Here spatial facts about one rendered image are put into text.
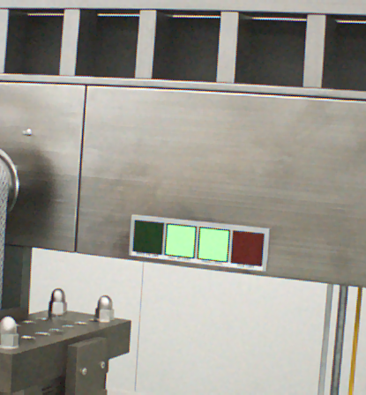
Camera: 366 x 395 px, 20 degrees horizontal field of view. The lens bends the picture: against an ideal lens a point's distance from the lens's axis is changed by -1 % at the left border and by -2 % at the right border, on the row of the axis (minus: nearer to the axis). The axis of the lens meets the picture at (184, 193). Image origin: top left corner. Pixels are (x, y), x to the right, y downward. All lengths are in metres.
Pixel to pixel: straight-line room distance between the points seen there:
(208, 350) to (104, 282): 0.54
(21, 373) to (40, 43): 0.71
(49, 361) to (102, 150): 0.42
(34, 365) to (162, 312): 2.81
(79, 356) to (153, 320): 2.74
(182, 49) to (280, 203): 0.35
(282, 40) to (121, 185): 0.38
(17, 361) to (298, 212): 0.52
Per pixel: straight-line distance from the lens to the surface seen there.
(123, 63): 1.94
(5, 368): 1.56
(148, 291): 4.42
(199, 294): 4.33
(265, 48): 1.84
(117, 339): 1.85
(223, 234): 1.77
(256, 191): 1.75
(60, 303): 1.90
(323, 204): 1.72
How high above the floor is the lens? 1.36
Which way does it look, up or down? 3 degrees down
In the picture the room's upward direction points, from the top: 4 degrees clockwise
